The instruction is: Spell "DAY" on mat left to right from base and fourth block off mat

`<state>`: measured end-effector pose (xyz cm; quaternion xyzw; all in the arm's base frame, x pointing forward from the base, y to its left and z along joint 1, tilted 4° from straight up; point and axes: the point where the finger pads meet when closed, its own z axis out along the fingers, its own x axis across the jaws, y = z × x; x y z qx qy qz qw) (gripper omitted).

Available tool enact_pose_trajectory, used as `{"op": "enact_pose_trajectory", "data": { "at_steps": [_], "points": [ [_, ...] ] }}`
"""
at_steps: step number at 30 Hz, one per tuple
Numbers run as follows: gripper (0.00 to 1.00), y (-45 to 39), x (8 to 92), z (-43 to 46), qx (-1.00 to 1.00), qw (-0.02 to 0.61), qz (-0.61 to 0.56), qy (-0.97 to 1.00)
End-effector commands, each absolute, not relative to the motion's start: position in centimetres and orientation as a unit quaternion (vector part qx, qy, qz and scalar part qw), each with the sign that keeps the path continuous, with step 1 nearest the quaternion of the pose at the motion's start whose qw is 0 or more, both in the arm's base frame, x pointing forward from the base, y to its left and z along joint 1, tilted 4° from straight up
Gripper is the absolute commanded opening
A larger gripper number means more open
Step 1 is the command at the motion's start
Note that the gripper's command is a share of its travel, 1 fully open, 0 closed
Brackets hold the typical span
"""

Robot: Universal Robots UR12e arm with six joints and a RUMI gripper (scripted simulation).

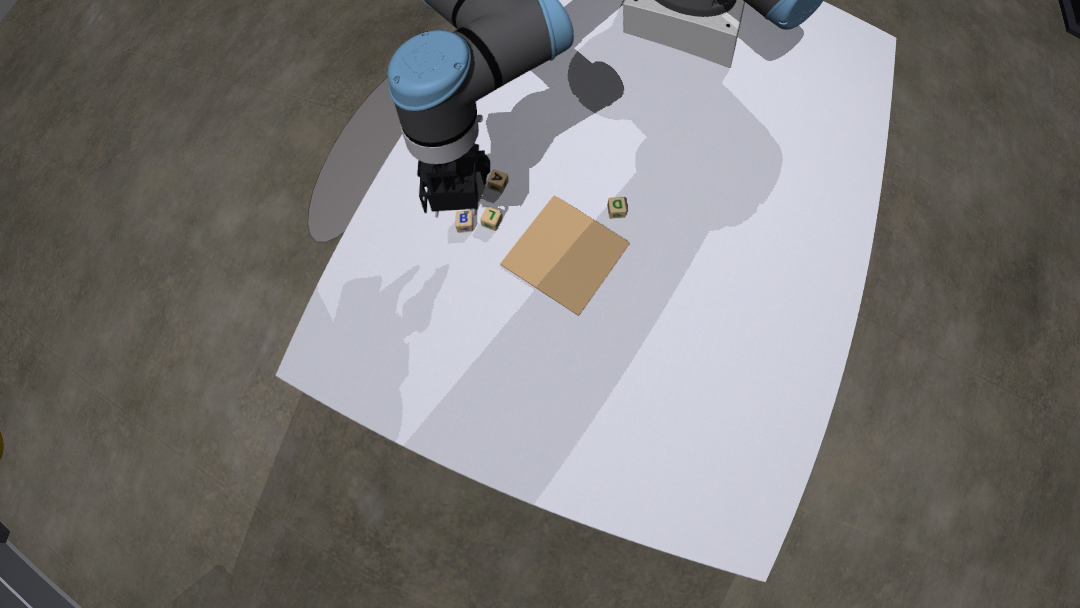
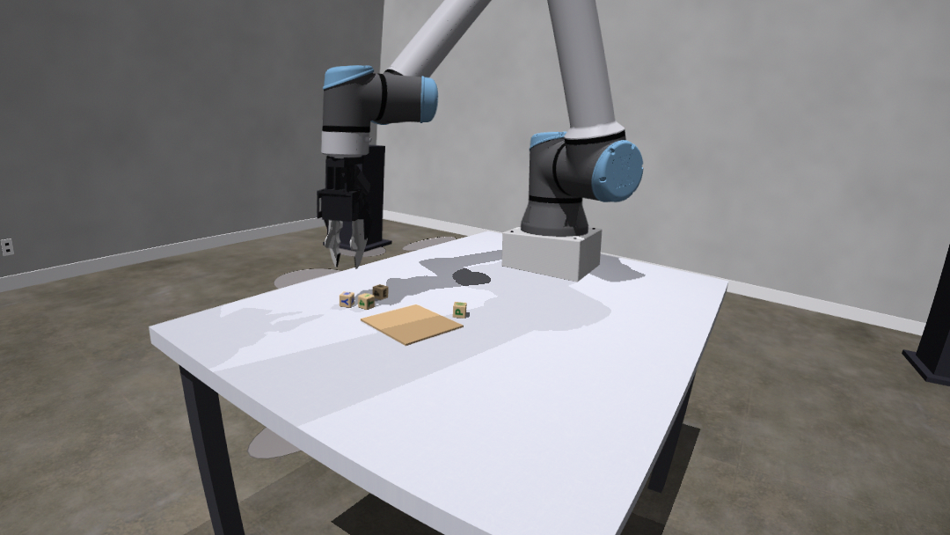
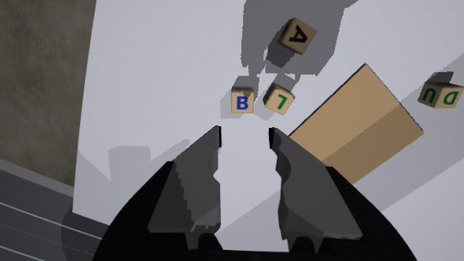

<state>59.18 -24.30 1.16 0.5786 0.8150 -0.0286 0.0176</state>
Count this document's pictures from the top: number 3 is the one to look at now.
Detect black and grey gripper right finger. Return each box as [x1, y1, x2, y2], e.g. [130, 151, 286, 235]
[268, 127, 418, 261]

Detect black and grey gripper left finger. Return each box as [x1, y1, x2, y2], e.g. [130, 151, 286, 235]
[92, 125, 222, 261]

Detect tan flat mat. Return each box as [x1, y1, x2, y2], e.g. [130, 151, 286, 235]
[289, 64, 424, 185]

